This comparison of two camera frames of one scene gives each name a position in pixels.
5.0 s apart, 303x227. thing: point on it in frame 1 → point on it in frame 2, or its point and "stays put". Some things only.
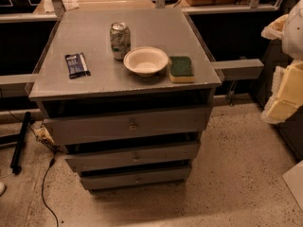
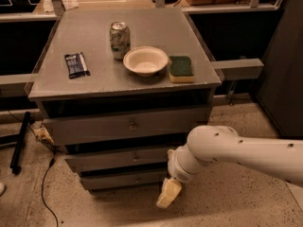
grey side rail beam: [240, 69] stays put
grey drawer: [169, 154] stays put
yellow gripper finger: [287, 94] → [170, 189]
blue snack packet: [77, 65] stays put
